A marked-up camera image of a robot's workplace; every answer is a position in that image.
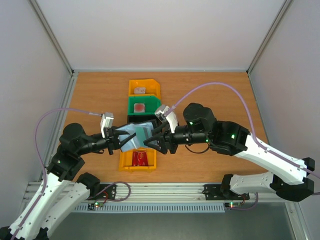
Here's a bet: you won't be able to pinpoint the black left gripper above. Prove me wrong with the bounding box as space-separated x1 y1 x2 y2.
77 125 137 155

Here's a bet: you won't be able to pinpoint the teal credit card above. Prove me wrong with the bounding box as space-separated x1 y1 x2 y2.
134 126 153 149

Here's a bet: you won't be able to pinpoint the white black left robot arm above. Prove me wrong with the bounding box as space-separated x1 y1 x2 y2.
0 123 135 240

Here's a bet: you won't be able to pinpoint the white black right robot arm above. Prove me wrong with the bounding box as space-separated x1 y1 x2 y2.
143 103 315 202

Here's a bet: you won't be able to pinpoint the red card in bin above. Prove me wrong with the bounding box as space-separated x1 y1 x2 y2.
131 150 149 167

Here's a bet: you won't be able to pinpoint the white red-circle cards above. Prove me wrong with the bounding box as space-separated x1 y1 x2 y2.
133 103 146 113

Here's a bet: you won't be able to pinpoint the beige patterned cards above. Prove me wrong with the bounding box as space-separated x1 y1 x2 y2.
133 87 146 95

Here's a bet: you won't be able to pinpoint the black plastic bin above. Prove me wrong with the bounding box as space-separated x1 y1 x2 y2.
127 114 161 124

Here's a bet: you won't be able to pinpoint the near yellow plastic bin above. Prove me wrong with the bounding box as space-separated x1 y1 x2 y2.
118 148 157 172

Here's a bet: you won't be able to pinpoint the yellow plastic bin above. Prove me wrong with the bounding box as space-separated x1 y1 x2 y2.
118 148 157 172
128 79 161 99

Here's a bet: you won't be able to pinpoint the green plastic bin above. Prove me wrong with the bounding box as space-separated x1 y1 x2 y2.
127 95 162 119

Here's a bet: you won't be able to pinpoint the far yellow plastic bin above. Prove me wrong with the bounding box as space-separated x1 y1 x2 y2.
128 79 161 99

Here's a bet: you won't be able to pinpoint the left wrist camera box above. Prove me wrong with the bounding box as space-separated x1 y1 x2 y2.
100 112 114 138

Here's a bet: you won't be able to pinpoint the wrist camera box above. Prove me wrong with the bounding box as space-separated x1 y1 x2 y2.
100 112 114 138
154 104 179 134

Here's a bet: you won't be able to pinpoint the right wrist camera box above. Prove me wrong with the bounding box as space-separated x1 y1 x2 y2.
154 104 179 134

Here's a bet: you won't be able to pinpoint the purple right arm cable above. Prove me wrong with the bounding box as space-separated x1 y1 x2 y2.
164 82 320 211

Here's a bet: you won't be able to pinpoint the aluminium front rail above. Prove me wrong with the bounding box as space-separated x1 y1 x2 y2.
23 181 298 203

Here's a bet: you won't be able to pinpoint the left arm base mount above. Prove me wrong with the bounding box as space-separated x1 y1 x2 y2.
87 183 117 201

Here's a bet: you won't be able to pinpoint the slotted grey cable duct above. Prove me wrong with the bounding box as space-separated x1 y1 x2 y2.
74 202 225 214

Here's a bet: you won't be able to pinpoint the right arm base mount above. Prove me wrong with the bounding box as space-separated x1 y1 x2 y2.
202 184 250 201

